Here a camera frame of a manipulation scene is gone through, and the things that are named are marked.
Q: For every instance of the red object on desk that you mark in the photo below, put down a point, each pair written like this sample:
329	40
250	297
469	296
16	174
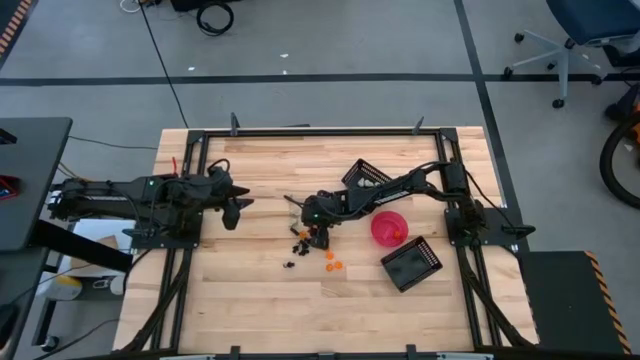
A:
7	187

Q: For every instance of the pink plastic bowl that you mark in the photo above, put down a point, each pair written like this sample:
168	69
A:
385	225

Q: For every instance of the brown cardboard piece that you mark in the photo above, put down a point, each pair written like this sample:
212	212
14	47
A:
107	243

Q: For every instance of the black plastic mesh basket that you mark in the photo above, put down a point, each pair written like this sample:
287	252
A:
410	265
362	170

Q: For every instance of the black aluminium table frame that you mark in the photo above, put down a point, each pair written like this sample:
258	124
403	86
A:
320	133

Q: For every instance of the black hazard-striped platform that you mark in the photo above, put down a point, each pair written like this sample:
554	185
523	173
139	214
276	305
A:
560	300

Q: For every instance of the white box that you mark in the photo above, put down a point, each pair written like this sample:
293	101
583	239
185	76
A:
105	232

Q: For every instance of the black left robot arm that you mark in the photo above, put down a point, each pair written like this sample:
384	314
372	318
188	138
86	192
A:
125	192

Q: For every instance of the black and orange machine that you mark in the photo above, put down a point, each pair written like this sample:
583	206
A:
627	107

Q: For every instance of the black desk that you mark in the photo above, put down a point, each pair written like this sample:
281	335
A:
35	175

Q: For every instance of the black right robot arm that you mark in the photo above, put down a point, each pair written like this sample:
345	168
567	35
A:
400	187

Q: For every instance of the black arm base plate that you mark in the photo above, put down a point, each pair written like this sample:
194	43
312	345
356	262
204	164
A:
145	242
497	235

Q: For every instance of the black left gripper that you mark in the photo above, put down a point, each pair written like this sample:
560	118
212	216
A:
217	190

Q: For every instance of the black metal bar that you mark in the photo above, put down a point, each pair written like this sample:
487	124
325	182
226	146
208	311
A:
80	245

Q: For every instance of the black rubber hoop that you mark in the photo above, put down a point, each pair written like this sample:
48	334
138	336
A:
605	165

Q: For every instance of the yellow and white bottle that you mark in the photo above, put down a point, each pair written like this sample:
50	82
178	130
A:
62	287

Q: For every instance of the black hazard-striped mat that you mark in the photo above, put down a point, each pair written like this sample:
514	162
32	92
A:
7	20

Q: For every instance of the blue office chair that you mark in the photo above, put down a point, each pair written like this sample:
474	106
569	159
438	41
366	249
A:
592	20

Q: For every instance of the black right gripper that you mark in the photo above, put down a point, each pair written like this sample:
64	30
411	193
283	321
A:
322	210

